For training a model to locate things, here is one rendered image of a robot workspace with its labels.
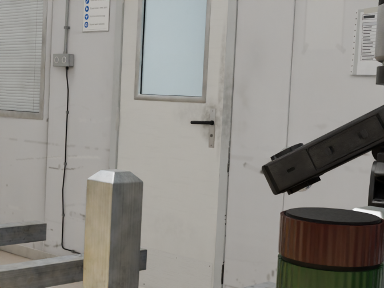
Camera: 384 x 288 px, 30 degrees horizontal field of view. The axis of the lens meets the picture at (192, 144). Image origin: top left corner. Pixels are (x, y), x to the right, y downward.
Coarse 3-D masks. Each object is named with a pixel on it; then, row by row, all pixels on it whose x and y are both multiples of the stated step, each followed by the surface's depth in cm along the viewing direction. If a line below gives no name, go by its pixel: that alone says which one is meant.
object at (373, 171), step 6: (378, 66) 51; (378, 72) 51; (378, 78) 51; (378, 84) 52; (372, 150) 51; (378, 150) 51; (378, 156) 50; (378, 162) 50; (372, 168) 50; (378, 168) 50; (372, 174) 50; (378, 174) 49; (372, 180) 50; (378, 180) 50; (372, 186) 50; (372, 192) 50; (372, 198) 50
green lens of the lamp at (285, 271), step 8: (280, 256) 42; (280, 264) 41; (288, 264) 40; (280, 272) 41; (288, 272) 40; (296, 272) 39; (304, 272) 39; (312, 272) 39; (320, 272) 39; (328, 272) 38; (336, 272) 38; (344, 272) 38; (352, 272) 38; (360, 272) 39; (368, 272) 39; (376, 272) 39; (280, 280) 41; (288, 280) 40; (296, 280) 39; (304, 280) 39; (312, 280) 39; (320, 280) 39; (328, 280) 38; (336, 280) 38; (344, 280) 38; (352, 280) 38; (360, 280) 39; (368, 280) 39; (376, 280) 39
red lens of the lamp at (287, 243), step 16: (288, 224) 40; (304, 224) 39; (320, 224) 38; (288, 240) 40; (304, 240) 39; (320, 240) 38; (336, 240) 38; (352, 240) 38; (368, 240) 39; (288, 256) 40; (304, 256) 39; (320, 256) 38; (336, 256) 38; (352, 256) 38; (368, 256) 39
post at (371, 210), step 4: (356, 208) 44; (360, 208) 44; (364, 208) 44; (368, 208) 45; (372, 208) 45; (376, 208) 45; (380, 208) 45; (368, 212) 44; (372, 212) 44; (376, 212) 43; (380, 212) 43; (380, 216) 43
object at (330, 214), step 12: (288, 216) 41; (300, 216) 40; (312, 216) 40; (324, 216) 40; (336, 216) 40; (348, 216) 41; (360, 216) 41; (372, 216) 41; (300, 264) 39; (312, 264) 39
